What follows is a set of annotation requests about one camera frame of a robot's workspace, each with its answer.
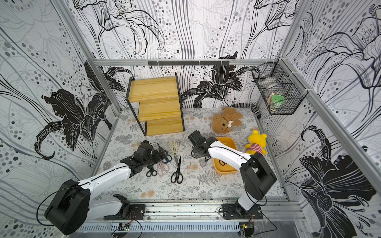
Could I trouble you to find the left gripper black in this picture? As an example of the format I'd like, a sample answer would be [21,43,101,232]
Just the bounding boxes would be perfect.
[142,148,169,169]

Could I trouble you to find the blue handled scissors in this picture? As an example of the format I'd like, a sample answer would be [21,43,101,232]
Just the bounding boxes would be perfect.
[162,153,172,164]

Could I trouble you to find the beige kitchen scissors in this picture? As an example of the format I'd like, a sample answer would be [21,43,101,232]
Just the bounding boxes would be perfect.
[167,140,180,165]

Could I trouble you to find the large black scissors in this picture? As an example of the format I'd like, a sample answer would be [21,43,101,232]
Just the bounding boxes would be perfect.
[171,157,184,184]

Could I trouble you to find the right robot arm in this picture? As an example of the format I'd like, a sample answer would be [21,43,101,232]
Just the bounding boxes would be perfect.
[188,131,277,214]

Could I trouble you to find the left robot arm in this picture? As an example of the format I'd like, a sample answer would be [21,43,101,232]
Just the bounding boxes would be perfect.
[44,140,168,235]

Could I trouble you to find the pink scissors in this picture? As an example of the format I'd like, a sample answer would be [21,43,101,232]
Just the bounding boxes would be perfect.
[157,162,169,177]

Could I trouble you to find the yellow storage box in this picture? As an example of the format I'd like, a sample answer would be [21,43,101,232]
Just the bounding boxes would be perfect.
[213,137,238,175]

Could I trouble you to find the brown teddy bear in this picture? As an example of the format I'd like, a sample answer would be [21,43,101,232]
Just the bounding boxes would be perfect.
[211,107,243,134]

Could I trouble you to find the wooden tiered shelf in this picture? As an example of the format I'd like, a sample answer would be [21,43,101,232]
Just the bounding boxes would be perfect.
[126,74,185,136]

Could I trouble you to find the yellow plush bear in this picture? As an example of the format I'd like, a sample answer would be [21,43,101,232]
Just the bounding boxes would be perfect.
[245,130,267,155]

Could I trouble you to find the striped plush tail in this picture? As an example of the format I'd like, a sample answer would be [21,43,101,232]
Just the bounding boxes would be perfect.
[231,103,262,119]

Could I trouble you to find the green lidded jar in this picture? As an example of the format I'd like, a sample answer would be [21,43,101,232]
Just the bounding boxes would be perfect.
[269,94,285,112]

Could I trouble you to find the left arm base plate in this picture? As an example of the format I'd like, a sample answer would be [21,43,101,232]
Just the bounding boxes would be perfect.
[103,204,146,221]

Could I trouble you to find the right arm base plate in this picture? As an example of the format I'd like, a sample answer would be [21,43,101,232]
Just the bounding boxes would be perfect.
[219,203,264,220]

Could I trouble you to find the white cable duct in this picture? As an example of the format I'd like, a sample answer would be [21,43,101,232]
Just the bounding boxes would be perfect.
[77,222,241,234]

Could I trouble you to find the black hook rail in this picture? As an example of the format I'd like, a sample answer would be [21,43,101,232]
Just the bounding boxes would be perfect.
[147,60,230,66]

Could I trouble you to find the black wire basket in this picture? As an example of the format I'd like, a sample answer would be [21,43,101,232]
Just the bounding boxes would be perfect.
[252,61,304,116]

